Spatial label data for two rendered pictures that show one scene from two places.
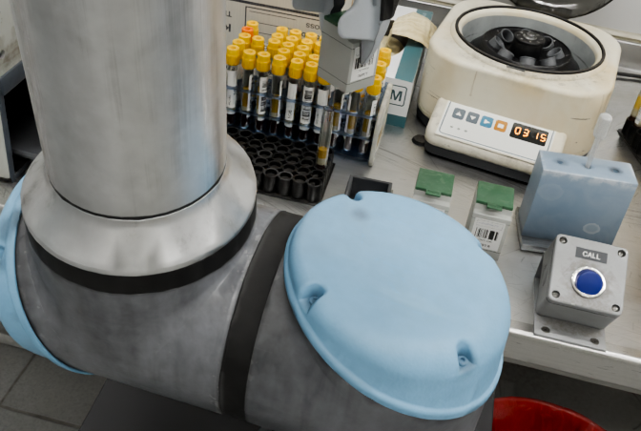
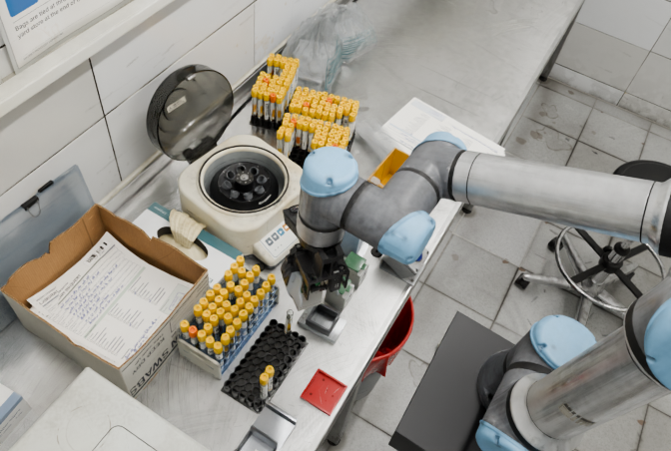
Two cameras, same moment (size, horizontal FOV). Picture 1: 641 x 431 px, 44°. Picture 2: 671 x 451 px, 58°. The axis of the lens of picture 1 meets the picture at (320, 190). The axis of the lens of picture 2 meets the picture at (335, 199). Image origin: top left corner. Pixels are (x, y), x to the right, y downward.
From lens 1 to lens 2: 0.98 m
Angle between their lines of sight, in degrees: 54
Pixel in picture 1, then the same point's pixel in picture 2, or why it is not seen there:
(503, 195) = (356, 258)
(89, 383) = not seen: outside the picture
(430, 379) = not seen: hidden behind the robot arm
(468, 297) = (580, 330)
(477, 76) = (268, 222)
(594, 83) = (296, 173)
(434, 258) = (567, 333)
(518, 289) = (384, 277)
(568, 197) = not seen: hidden behind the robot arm
